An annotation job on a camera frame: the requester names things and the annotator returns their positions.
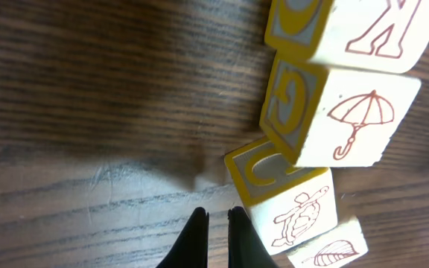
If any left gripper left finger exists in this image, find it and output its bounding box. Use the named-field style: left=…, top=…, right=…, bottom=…
left=156, top=207, right=209, bottom=268

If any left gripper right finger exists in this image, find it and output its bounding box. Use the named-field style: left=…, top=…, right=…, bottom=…
left=228, top=206, right=278, bottom=268

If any wooden block star drawing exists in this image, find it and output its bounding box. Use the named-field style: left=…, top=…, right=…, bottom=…
left=224, top=137, right=338, bottom=255

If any yellow wooden block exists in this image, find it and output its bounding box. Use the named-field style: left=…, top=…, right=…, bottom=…
left=286, top=215, right=369, bottom=268

